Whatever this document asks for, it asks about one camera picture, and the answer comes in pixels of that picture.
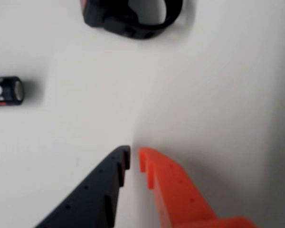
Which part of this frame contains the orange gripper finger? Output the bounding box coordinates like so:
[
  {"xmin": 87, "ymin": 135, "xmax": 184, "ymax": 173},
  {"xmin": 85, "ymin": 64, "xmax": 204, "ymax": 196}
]
[{"xmin": 137, "ymin": 146, "xmax": 258, "ymax": 228}]

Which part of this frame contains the dark navy gripper finger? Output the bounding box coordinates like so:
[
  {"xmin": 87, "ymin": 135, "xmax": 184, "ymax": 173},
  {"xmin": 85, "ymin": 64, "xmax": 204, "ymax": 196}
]
[{"xmin": 34, "ymin": 145, "xmax": 131, "ymax": 228}]

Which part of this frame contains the black battery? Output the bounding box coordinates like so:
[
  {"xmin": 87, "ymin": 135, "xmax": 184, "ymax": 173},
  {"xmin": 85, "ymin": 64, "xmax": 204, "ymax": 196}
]
[{"xmin": 0, "ymin": 76, "xmax": 24, "ymax": 106}]

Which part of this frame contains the black ring-shaped clip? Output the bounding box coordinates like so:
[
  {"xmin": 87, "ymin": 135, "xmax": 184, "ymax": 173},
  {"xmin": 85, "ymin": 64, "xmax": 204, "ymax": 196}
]
[{"xmin": 80, "ymin": 0, "xmax": 184, "ymax": 40}]

